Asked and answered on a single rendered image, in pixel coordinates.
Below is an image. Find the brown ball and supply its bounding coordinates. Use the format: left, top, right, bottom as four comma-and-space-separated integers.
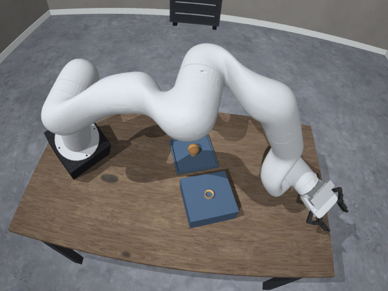
188, 144, 199, 155

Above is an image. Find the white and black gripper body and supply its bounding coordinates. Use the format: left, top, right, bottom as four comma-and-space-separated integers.
300, 190, 338, 218

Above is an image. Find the large blue block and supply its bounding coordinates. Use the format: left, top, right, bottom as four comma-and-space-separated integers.
180, 171, 239, 228

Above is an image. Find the blue square tray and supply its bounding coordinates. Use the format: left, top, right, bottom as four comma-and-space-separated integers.
169, 135, 219, 175

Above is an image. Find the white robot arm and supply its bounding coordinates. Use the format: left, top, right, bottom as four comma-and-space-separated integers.
41, 43, 335, 206

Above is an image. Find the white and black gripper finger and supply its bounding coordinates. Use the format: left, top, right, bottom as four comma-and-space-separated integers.
306, 211, 330, 232
332, 187, 348, 212

